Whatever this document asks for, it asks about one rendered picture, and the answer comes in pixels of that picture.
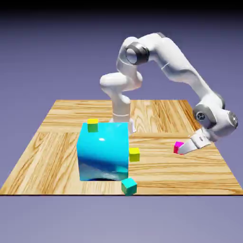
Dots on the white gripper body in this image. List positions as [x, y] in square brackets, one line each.
[187, 146]

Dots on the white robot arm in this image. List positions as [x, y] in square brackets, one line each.
[176, 62]

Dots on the small magenta cube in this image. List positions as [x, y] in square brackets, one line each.
[177, 145]

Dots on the small yellow cube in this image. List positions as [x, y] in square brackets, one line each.
[92, 125]
[134, 154]

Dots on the small teal cube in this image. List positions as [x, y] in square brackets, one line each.
[129, 186]

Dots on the large cyan box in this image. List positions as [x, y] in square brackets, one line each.
[103, 150]

